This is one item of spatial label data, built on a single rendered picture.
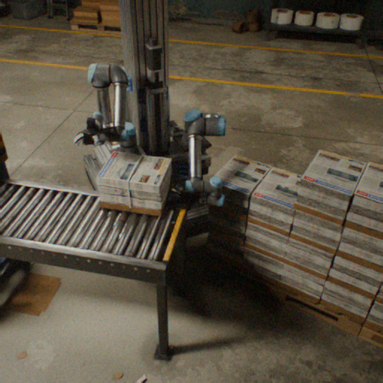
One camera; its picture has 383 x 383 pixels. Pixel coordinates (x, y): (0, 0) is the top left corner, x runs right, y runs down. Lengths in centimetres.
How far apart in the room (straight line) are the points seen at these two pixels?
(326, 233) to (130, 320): 141
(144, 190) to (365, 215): 122
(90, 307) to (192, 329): 74
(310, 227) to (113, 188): 119
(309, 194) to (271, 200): 25
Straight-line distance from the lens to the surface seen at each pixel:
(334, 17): 837
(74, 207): 257
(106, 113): 279
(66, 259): 232
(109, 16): 850
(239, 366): 276
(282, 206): 253
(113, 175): 238
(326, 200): 242
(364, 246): 254
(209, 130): 257
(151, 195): 233
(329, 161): 257
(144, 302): 301
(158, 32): 285
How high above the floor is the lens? 238
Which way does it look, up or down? 38 degrees down
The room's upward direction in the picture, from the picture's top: 1 degrees clockwise
